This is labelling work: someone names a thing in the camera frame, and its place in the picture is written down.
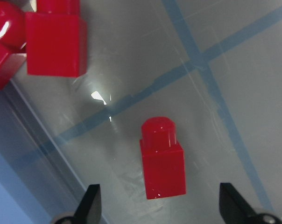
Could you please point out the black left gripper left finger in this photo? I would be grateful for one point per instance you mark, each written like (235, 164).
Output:
(89, 209)

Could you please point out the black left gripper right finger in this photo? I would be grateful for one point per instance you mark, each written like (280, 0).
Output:
(233, 208)

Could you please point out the clear plastic storage box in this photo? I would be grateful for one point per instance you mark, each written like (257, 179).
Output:
(214, 67)

